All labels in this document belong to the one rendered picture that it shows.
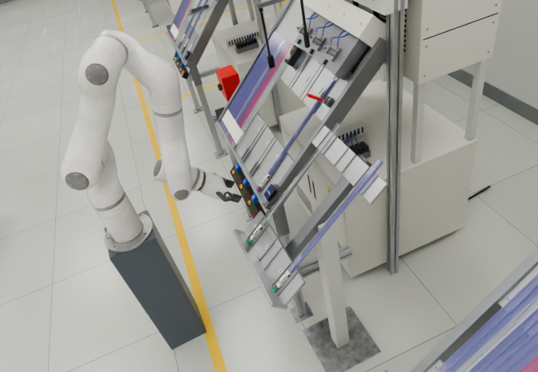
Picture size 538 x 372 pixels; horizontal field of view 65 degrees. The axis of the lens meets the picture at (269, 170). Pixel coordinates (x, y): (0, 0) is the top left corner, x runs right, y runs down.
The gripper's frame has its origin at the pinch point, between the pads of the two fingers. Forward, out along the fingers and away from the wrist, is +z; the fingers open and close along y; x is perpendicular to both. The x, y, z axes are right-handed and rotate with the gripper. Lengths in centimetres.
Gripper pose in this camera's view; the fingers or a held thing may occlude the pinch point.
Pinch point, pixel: (234, 191)
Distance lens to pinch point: 159.6
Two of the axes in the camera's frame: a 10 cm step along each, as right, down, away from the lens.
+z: 7.7, 2.8, 5.7
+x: 5.2, -7.9, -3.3
